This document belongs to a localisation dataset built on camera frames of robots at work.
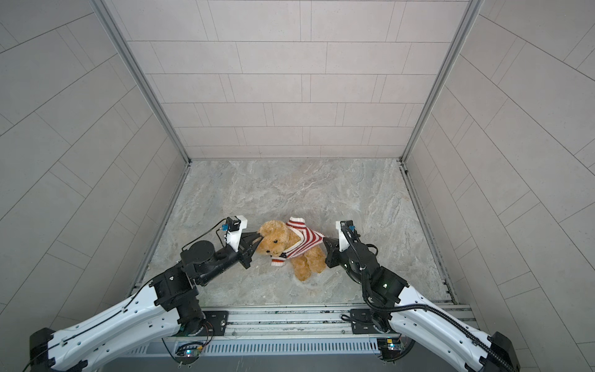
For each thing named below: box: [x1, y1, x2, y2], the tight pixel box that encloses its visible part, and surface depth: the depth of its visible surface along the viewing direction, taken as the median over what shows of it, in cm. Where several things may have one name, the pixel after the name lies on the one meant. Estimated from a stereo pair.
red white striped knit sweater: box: [271, 217, 325, 266], surface depth 74 cm
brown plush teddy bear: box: [255, 219, 327, 282], surface depth 71 cm
